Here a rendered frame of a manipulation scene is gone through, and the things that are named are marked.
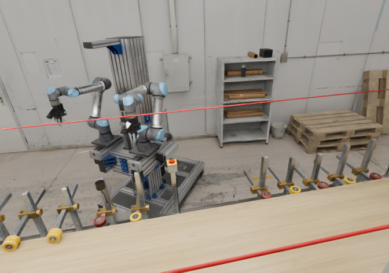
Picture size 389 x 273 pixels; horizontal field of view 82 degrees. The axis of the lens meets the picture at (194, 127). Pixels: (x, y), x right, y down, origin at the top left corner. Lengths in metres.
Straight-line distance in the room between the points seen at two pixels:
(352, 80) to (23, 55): 5.79
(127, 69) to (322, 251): 2.00
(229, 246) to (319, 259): 0.51
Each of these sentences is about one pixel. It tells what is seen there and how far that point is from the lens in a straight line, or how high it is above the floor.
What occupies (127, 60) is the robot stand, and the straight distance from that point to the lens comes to 2.19.
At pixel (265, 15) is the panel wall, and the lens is 4.24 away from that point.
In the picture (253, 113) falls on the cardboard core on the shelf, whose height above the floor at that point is 0.58.
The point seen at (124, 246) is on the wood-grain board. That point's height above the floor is 0.90.
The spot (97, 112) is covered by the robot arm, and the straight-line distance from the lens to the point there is 2.55.
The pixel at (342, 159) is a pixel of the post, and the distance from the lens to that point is 2.35.
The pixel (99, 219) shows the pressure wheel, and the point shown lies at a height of 0.91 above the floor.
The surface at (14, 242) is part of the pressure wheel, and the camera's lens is 1.90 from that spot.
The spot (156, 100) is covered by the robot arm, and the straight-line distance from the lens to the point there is 2.07.
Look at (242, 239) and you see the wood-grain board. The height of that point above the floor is 0.90.
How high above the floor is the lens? 2.16
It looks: 26 degrees down
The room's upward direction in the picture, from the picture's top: 2 degrees counter-clockwise
